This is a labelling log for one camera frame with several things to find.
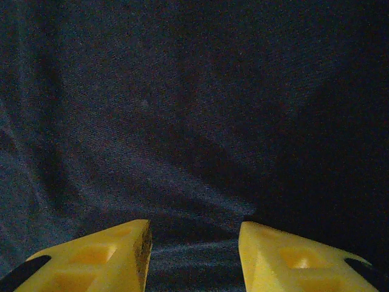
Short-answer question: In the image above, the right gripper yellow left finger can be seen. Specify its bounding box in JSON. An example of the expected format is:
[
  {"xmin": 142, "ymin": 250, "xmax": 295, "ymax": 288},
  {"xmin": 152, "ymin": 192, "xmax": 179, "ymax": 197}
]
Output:
[{"xmin": 0, "ymin": 218, "xmax": 153, "ymax": 292}]

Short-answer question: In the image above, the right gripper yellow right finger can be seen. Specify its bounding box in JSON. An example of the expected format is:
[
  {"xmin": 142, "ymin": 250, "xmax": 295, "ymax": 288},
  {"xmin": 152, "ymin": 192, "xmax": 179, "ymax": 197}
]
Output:
[{"xmin": 238, "ymin": 220, "xmax": 384, "ymax": 292}]

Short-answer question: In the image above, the black printed t-shirt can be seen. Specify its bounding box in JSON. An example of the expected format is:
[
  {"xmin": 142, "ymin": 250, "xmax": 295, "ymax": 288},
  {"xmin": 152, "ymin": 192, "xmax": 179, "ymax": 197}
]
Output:
[{"xmin": 0, "ymin": 0, "xmax": 389, "ymax": 292}]

